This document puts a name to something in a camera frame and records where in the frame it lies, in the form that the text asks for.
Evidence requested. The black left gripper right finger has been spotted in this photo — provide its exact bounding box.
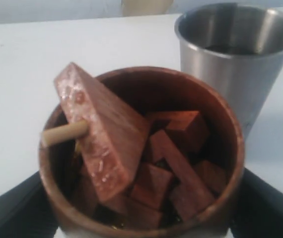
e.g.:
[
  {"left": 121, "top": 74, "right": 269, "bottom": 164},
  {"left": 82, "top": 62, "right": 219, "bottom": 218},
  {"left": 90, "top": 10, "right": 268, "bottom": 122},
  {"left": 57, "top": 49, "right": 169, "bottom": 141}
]
[{"left": 230, "top": 169, "right": 283, "bottom": 238}]

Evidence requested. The stainless steel cup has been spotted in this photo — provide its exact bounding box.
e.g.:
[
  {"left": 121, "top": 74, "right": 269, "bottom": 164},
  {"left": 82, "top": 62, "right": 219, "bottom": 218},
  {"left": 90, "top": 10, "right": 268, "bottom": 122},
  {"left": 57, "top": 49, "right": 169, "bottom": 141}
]
[{"left": 174, "top": 2, "right": 283, "bottom": 136}]

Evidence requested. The brown wooden cup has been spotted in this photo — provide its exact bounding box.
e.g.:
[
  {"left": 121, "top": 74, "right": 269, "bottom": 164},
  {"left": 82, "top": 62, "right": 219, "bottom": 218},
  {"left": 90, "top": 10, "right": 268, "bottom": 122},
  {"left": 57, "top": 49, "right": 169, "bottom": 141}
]
[{"left": 39, "top": 66, "right": 245, "bottom": 238}]

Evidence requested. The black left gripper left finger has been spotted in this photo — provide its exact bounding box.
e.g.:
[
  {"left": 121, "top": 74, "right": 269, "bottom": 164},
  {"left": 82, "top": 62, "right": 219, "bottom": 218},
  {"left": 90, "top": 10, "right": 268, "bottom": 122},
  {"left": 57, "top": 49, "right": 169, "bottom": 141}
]
[{"left": 0, "top": 172, "right": 58, "bottom": 238}]

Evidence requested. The large wooden block with dowel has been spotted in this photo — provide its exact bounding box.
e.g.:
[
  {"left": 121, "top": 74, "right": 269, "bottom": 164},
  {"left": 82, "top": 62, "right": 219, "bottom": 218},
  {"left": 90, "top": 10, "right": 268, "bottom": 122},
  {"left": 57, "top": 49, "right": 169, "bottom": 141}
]
[{"left": 41, "top": 62, "right": 150, "bottom": 202}]

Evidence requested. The small wooden blocks pile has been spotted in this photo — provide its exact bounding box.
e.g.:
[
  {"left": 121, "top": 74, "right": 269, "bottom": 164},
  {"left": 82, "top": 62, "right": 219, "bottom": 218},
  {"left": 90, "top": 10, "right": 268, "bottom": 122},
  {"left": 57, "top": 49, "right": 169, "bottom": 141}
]
[{"left": 69, "top": 110, "right": 228, "bottom": 230}]

